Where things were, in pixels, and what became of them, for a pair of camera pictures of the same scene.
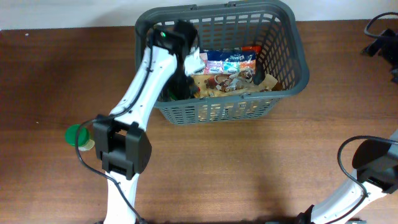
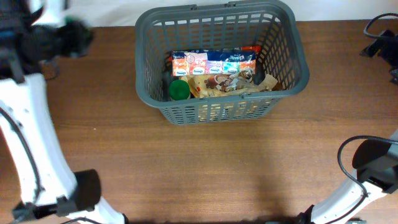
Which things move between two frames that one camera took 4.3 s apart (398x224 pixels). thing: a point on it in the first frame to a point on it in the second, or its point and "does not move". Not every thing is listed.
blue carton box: [227, 61] does not move
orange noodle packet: [257, 48] does not move
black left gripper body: [180, 79] to [69, 41]
